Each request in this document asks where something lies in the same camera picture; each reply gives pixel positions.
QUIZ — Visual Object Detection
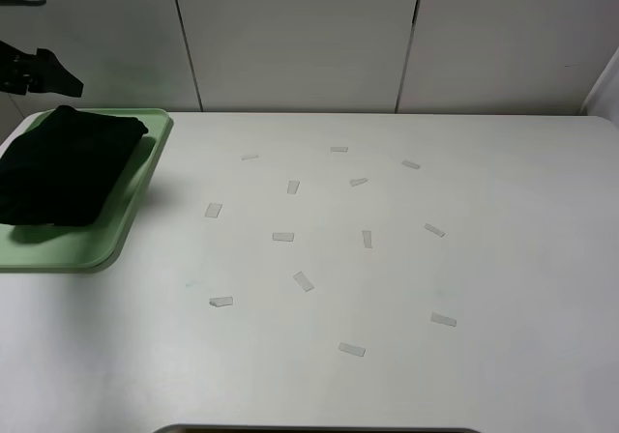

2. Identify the white tape strip curled centre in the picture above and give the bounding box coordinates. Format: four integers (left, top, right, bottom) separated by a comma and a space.
349, 178, 368, 187

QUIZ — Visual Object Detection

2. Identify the white tape strip far right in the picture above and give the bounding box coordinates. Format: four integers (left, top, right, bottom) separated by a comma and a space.
402, 160, 421, 170

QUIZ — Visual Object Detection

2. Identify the white tape strip mid right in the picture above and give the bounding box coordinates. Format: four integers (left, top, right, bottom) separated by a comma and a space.
425, 223, 445, 238

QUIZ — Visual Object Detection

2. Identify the white tape strip lower left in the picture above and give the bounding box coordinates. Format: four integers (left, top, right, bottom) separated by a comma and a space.
209, 297, 234, 307

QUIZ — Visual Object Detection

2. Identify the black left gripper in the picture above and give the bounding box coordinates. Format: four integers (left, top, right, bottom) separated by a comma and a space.
0, 42, 83, 98

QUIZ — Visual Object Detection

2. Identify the light green plastic tray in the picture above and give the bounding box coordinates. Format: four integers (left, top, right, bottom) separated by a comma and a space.
1, 108, 173, 274

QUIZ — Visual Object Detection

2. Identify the white tape strip upright centre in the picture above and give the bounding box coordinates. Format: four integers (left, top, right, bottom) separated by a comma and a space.
362, 230, 372, 248

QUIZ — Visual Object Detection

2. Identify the black short sleeve t-shirt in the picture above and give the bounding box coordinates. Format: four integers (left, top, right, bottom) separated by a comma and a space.
1, 105, 148, 227

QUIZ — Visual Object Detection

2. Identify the white tape strip near right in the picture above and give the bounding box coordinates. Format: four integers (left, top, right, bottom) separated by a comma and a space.
430, 312, 457, 327

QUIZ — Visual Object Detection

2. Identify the white tape strip upper middle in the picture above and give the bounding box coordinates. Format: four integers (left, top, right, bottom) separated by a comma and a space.
287, 181, 300, 194

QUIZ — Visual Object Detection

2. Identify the white tape strip lower middle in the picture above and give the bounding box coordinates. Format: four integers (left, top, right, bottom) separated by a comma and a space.
293, 272, 314, 292

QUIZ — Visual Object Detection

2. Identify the white tape strip near centre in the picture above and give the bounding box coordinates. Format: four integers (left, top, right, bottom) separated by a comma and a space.
339, 342, 366, 358

